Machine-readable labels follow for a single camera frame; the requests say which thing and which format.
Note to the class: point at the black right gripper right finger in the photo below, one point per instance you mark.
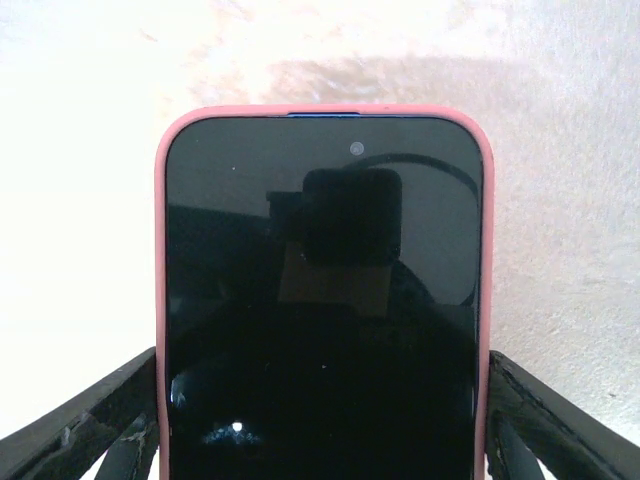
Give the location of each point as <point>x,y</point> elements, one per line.
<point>540,400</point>

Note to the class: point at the black screen smartphone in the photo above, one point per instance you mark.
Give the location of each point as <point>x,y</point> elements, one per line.
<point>325,300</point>

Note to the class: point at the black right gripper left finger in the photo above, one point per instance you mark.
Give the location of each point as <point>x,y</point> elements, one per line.
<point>60,430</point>

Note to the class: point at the pink silicone phone case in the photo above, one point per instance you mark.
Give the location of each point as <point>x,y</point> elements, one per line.
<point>160,300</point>

